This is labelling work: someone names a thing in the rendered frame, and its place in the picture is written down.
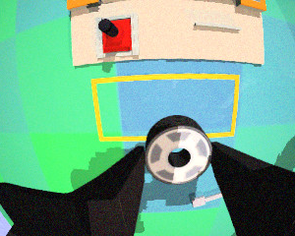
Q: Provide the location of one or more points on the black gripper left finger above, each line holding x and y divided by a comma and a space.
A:
108, 205

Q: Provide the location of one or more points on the yellow rectangular outline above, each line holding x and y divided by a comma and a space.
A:
163, 77

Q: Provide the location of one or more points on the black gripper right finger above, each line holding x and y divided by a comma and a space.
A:
260, 197

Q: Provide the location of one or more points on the black and white wheel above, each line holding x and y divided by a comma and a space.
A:
177, 168

